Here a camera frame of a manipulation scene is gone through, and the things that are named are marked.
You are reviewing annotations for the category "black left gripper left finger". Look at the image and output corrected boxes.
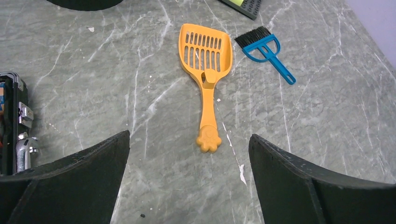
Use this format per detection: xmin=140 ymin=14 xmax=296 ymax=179
xmin=0 ymin=130 xmax=130 ymax=224

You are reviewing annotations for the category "black plastic bucket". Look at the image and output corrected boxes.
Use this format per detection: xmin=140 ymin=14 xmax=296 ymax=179
xmin=47 ymin=0 xmax=123 ymax=11

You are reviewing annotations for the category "blue hand brush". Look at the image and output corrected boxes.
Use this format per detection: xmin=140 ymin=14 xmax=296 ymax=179
xmin=235 ymin=26 xmax=296 ymax=85

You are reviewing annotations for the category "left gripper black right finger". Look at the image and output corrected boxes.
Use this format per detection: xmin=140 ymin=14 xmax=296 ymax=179
xmin=248 ymin=134 xmax=396 ymax=224

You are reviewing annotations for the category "black poker chip case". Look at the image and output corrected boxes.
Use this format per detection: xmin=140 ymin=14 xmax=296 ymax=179
xmin=0 ymin=71 xmax=39 ymax=175

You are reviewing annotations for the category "yellow toy brick tower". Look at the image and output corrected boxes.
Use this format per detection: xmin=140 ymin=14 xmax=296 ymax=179
xmin=219 ymin=0 xmax=263 ymax=21

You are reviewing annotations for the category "yellow slotted scoop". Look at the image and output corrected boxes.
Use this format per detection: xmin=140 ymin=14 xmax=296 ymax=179
xmin=178 ymin=23 xmax=233 ymax=153

